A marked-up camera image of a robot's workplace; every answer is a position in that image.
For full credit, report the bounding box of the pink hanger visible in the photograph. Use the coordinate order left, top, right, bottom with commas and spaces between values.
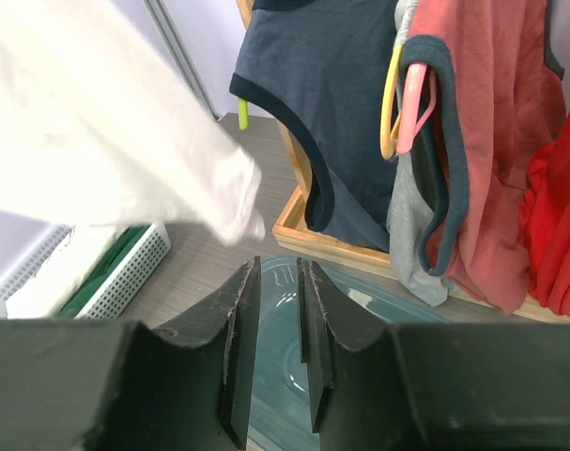
396, 63, 438, 155

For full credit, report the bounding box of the pink tank top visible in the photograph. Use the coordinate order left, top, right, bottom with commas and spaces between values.
401, 1, 566, 314

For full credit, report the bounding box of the red tank top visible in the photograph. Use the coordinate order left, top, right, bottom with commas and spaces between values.
520, 112, 570, 317

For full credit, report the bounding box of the white tank top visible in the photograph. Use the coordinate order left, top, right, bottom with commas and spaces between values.
0, 1, 265, 245

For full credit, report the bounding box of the white folded cloth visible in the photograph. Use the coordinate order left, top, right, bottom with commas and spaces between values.
6, 225, 126, 319

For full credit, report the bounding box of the lime green hanger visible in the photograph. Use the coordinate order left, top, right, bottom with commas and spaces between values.
238, 98, 249, 131

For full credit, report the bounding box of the grey tank top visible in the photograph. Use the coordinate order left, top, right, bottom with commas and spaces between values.
387, 1, 456, 306

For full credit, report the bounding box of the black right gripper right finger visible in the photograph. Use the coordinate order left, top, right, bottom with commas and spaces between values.
297, 258, 426, 450

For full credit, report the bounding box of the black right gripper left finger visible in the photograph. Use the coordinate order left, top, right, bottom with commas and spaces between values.
96, 257, 261, 450

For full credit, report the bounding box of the teal plastic tub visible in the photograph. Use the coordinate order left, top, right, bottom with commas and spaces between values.
248, 256, 448, 450

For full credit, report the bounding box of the navy blue tank top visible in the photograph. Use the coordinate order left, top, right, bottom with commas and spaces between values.
230, 0, 396, 251

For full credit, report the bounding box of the green folded cloth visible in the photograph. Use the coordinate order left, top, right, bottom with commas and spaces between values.
54, 225, 147, 319

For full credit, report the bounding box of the yellow hanger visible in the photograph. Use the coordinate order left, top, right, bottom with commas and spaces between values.
379, 44, 403, 160

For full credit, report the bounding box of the wooden clothes rack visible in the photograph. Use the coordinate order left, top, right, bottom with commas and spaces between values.
236, 0, 570, 323

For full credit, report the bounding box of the white plastic basket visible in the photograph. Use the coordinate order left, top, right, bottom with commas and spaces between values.
0, 223, 171, 319

